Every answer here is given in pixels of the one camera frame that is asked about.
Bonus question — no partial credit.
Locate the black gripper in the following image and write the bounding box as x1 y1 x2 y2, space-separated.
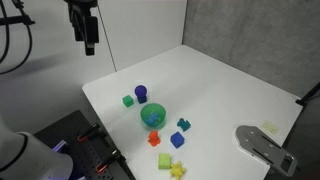
64 0 100 57

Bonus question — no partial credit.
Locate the dark blue block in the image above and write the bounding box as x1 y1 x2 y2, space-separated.
176 117 192 132

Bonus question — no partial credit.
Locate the green bowl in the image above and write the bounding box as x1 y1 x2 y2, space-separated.
139 102 167 130

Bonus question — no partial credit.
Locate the blue plush toy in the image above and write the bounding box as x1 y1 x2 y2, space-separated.
146 112 162 128

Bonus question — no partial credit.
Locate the blue cylinder block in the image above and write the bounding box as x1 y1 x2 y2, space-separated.
134 84 148 98

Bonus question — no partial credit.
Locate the black mounting bar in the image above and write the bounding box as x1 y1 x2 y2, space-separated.
0 16 36 27

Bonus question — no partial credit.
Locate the black perforated base board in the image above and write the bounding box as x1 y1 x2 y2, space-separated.
33 110 137 180

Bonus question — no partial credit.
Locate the red block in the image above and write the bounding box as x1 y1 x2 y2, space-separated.
147 130 162 148

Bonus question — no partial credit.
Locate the lime green cube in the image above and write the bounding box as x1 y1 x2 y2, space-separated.
157 152 172 170

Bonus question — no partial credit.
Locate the yellow star block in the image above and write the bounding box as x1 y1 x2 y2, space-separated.
169 161 188 180

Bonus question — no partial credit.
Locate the grey metal mounting plate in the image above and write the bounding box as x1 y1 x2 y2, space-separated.
235 125 298 178

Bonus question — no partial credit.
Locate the black pole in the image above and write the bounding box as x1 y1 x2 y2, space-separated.
295 81 320 108

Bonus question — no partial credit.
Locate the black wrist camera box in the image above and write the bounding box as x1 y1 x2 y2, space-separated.
84 15 100 45

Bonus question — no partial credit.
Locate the black cable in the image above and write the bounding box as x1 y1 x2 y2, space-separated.
0 0 34 76
0 0 11 65

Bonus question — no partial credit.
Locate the black clamp with orange handle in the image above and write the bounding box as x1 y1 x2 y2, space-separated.
95 149 128 174
76 122 109 145

